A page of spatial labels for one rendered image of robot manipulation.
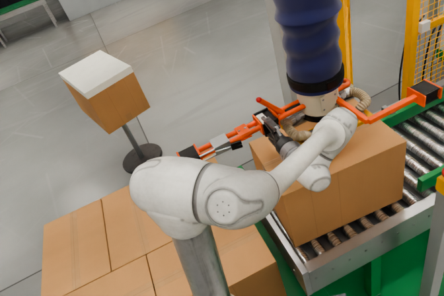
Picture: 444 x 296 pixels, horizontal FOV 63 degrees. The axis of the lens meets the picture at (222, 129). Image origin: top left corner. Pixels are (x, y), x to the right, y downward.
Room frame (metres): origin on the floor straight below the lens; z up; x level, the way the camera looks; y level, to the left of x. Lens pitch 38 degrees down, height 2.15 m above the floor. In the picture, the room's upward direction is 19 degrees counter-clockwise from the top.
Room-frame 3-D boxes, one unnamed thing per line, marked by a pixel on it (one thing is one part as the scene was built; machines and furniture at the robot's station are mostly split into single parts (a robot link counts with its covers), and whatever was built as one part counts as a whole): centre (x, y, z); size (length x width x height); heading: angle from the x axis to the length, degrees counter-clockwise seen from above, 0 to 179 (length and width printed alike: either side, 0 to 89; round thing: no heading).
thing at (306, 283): (1.16, -0.08, 0.48); 0.70 x 0.03 x 0.15; 10
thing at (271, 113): (1.17, -0.19, 1.22); 0.10 x 0.08 x 0.06; 11
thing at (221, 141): (1.13, 0.03, 1.21); 0.07 x 0.07 x 0.04; 11
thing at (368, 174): (1.22, -0.43, 0.75); 0.60 x 0.40 x 0.40; 96
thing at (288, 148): (0.94, -0.22, 1.21); 0.09 x 0.06 x 0.09; 101
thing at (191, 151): (1.11, 0.16, 1.21); 0.08 x 0.07 x 0.05; 101
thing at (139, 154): (2.74, 0.82, 0.31); 0.40 x 0.40 x 0.62
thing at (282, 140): (1.01, -0.20, 1.21); 0.09 x 0.07 x 0.08; 11
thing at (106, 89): (2.74, 0.82, 0.82); 0.60 x 0.40 x 0.40; 28
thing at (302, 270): (1.16, -0.08, 0.58); 0.70 x 0.03 x 0.06; 10
